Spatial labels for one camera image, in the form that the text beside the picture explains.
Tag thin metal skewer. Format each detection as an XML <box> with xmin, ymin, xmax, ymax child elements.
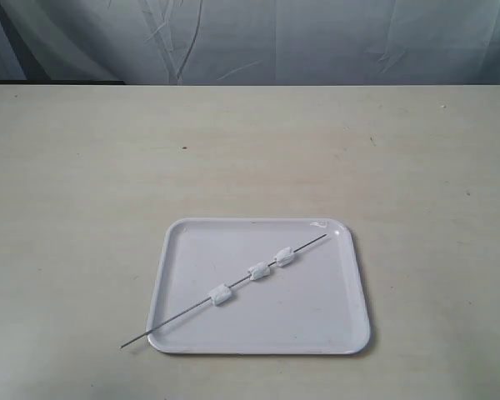
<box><xmin>120</xmin><ymin>233</ymin><xmax>328</xmax><ymax>349</ymax></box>

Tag white plastic tray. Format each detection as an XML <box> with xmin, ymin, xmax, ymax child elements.
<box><xmin>147</xmin><ymin>218</ymin><xmax>371</xmax><ymax>355</ymax></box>

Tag grey backdrop curtain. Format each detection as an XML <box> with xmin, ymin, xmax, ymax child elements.
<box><xmin>0</xmin><ymin>0</ymin><xmax>500</xmax><ymax>85</ymax></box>

